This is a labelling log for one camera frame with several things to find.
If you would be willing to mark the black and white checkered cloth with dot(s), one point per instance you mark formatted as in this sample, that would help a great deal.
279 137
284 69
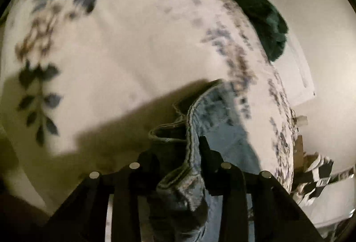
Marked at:
314 175

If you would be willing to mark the dark green cloth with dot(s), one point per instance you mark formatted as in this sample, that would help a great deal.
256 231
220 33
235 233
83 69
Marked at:
264 19

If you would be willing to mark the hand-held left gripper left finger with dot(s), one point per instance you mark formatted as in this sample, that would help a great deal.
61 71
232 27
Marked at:
144 166

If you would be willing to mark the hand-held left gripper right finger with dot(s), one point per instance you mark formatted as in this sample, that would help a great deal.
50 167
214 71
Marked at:
208 164

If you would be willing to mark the white floral bed sheet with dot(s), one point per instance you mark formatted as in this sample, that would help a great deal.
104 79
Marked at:
125 50

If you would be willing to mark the light blue denim pants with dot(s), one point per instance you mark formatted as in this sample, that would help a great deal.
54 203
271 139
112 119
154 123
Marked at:
219 130

